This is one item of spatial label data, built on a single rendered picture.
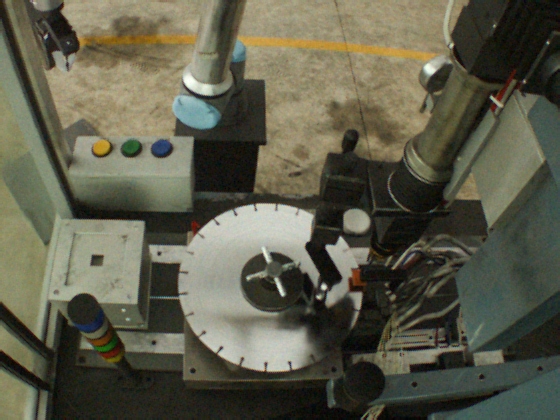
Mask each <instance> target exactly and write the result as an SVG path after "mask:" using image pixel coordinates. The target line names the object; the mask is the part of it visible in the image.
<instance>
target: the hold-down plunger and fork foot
mask: <svg viewBox="0 0 560 420"><path fill-rule="evenodd" d="M305 249H306V250H307V252H308V254H309V256H310V258H311V259H312V261H313V263H314V265H315V266H316V268H317V270H318V272H319V273H320V275H319V277H318V285H317V289H318V290H320V288H321V286H322V284H323V281H324V282H325V284H326V286H327V287H328V291H331V290H332V288H333V286H334V285H336V284H339V283H341V281H342V279H343V277H342V275H341V274H340V272H339V270H338V268H337V267H336V265H335V263H334V262H333V260H332V258H331V257H330V255H329V253H328V252H327V250H326V245H325V244H319V243H312V242H311V241H308V242H306V245H305Z"/></svg>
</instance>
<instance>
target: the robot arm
mask: <svg viewBox="0 0 560 420"><path fill-rule="evenodd" d="M247 1H248V0H204V1H203V2H202V8H201V15H200V21H199V25H198V28H197V35H196V42H195V48H194V50H193V56H192V62H191V63H190V64H188V65H187V66H186V67H185V69H184V72H183V78H182V83H181V87H180V91H179V93H178V95H177V96H176V97H175V98H174V102H173V106H172V107H173V111H174V113H175V114H176V117H177V118H179V119H180V121H182V122H183V123H184V124H186V125H188V126H190V127H192V128H197V129H210V128H212V127H214V126H218V127H226V126H231V125H234V124H236V123H238V122H240V121H241V120H242V119H243V118H245V117H246V115H247V113H248V109H249V100H248V96H247V94H246V92H245V89H244V75H245V60H246V57H247V55H246V54H247V49H246V46H245V44H243V43H242V42H241V41H240V40H238V39H237V37H238V32H239V29H240V24H241V20H242V17H243V14H244V12H245V9H246V5H247ZM30 2H33V3H34V4H33V5H34V6H35V8H36V12H37V14H38V15H39V16H41V18H40V20H38V21H36V22H35V24H36V26H37V27H36V28H37V30H38V29H39V30H38V31H37V32H38V33H40V34H39V35H38V36H39V37H40V39H41V40H42V42H44V46H45V49H44V51H45V53H46V54H45V55H47V56H48V58H49V59H50V61H52V62H53V63H54V64H55V65H56V66H57V67H59V68H60V70H61V71H64V72H66V73H67V72H70V70H71V68H72V66H73V63H74V61H75V56H76V54H77V51H79V50H80V42H79V41H78V37H77V35H76V33H77V32H76V31H74V30H72V25H70V24H69V23H68V19H66V17H65V16H64V15H63V14H62V12H61V11H62V10H63V9H64V6H65V5H64V0H30ZM40 21H41V22H40ZM58 48H59V49H58ZM63 56H65V59H66V60H67V62H66V63H65V62H64V59H63ZM65 64H66V66H65Z"/></svg>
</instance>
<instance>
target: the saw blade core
mask: <svg viewBox="0 0 560 420"><path fill-rule="evenodd" d="M255 207H256V210H257V211H254V210H255V208H254V205H248V206H243V207H239V208H236V209H234V210H235V212H236V214H238V215H237V216H235V213H234V211H233V210H230V211H228V212H226V213H224V214H222V215H219V216H217V217H216V218H214V220H215V221H216V222H217V223H219V224H220V225H217V224H216V222H215V221H214V220H213V219H212V220H211V221H210V222H208V223H207V224H206V225H207V226H208V227H210V228H211V230H210V231H209V230H207V229H206V228H205V227H204V226H203V227H202V228H201V229H200V230H199V231H198V233H199V234H200V235H202V237H204V239H203V238H201V237H200V235H198V234H197V233H196V234H197V235H196V236H195V237H194V238H193V240H192V241H191V244H190V245H189V247H188V249H187V250H186V252H189V253H194V255H191V254H189V253H186V252H185V255H184V257H183V258H182V261H181V265H180V269H179V271H181V272H187V273H188V274H187V275H185V273H181V272H179V274H178V276H179V294H181V293H185V292H188V294H187V295H186V294H182V295H179V298H180V303H181V307H182V311H183V313H184V315H186V318H187V320H188V322H189V324H190V326H191V328H192V329H193V331H194V332H195V334H196V335H197V336H200V335H201V334H202V333H203V332H202V331H205V332H206V333H205V334H203V335H202V336H201V337H199V339H200V340H201V341H202V342H203V343H205V344H206V345H207V346H208V347H209V348H210V349H211V350H212V351H214V352H215V353H217V352H218V351H219V350H220V348H221V347H223V348H224V349H223V350H221V351H220V352H219V353H218V355H219V356H221V357H222V358H224V359H225V360H227V361H229V362H231V363H233V364H236V365H238V366H240V363H241V359H240V358H241V357H243V358H244V360H242V366H241V367H244V368H249V369H254V370H260V371H264V370H265V365H264V363H265V362H267V363H268V365H267V367H266V371H291V369H290V365H289V363H288V362H289V361H291V367H292V370H297V369H301V368H304V367H307V366H309V365H312V364H314V363H315V361H314V360H313V358H314V359H315V360H316V362H318V361H320V360H321V359H322V358H324V357H325V356H326V355H328V354H330V353H332V352H333V351H334V348H333V347H332V345H333V346H334V347H335V348H337V347H338V346H340V345H341V344H342V343H343V341H344V340H345V339H346V338H347V336H348V335H349V333H350V332H349V331H352V329H353V327H354V325H355V323H356V320H357V317H358V314H359V311H356V310H360V306H361V297H362V295H363V291H361V290H362V289H363V288H362V286H353V279H352V271H351V269H357V268H358V265H357V262H356V260H355V258H354V256H353V254H352V252H351V250H348V251H345V250H347V249H349V247H348V246H347V244H346V243H345V242H344V240H343V239H342V238H341V237H339V240H338V242H337V244H336V245H335V246H332V245H326V250H327V252H328V253H329V255H330V257H331V258H332V260H333V262H334V263H335V265H336V267H337V268H338V270H339V272H340V274H341V275H342V277H343V279H342V281H341V283H339V284H336V285H334V286H333V288H332V290H331V291H328V290H323V289H321V288H320V290H318V289H317V285H318V277H319V275H320V273H319V272H318V270H317V268H316V266H315V265H314V263H313V261H312V259H311V258H310V256H309V254H308V252H307V250H306V249H305V245H306V242H308V241H310V234H311V222H312V219H313V215H312V214H310V213H308V212H306V211H303V210H301V209H300V210H299V213H298V214H299V215H295V214H297V212H298V208H293V207H290V206H285V205H278V208H277V210H278V211H275V210H276V204H255ZM264 246H267V247H268V249H269V252H278V253H282V254H284V255H286V256H288V257H290V258H291V259H292V260H294V261H297V260H300V261H301V266H299V268H301V270H302V273H303V277H304V282H303V287H302V291H301V294H300V296H299V298H297V300H296V301H295V302H294V303H293V304H292V305H290V306H289V307H287V308H284V309H281V310H276V311H270V310H264V309H261V308H259V307H257V306H255V305H254V304H252V303H251V302H250V301H249V300H248V299H246V298H245V296H244V294H243V292H242V290H241V286H240V275H241V271H242V268H243V266H244V265H245V263H246V262H247V261H248V260H249V259H250V258H251V257H253V256H255V255H257V254H259V253H263V249H261V248H262V247H264ZM342 251H345V253H343V252H342ZM357 270H359V269H357ZM354 288H356V289H361V290H357V291H355V290H354ZM351 307H353V308H354V309H356V310H351ZM191 313H194V315H190V314H191ZM187 315H190V316H188V317H187ZM343 327H346V329H348V330H349V331H347V330H346V329H343ZM329 342H331V343H332V345H330V344H329ZM310 355H313V356H314V357H313V358H311V357H310Z"/></svg>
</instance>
